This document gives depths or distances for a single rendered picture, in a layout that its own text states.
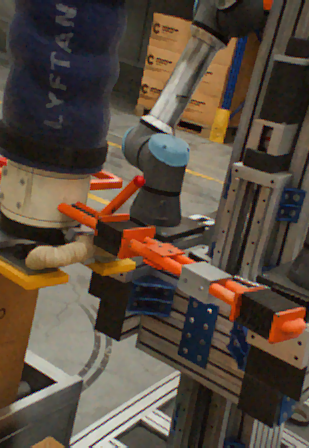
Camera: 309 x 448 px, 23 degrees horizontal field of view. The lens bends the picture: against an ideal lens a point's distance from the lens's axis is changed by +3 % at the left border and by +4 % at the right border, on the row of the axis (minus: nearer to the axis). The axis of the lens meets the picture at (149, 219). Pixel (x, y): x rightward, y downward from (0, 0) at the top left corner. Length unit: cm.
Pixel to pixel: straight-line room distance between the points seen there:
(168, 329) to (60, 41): 92
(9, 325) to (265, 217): 71
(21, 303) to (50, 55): 71
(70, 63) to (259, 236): 80
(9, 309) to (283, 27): 98
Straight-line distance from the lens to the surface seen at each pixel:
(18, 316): 196
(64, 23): 147
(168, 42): 990
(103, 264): 160
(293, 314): 123
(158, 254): 136
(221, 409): 224
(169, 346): 211
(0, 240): 156
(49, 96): 149
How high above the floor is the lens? 165
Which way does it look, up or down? 17 degrees down
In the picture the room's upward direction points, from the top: 12 degrees clockwise
